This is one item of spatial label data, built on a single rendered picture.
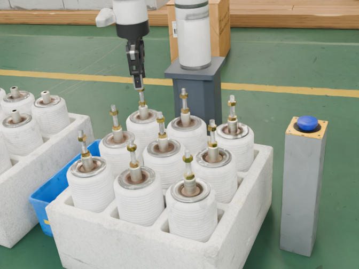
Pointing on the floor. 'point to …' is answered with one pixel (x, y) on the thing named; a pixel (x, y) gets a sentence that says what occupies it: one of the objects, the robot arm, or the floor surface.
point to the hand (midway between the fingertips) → (139, 78)
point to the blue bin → (55, 189)
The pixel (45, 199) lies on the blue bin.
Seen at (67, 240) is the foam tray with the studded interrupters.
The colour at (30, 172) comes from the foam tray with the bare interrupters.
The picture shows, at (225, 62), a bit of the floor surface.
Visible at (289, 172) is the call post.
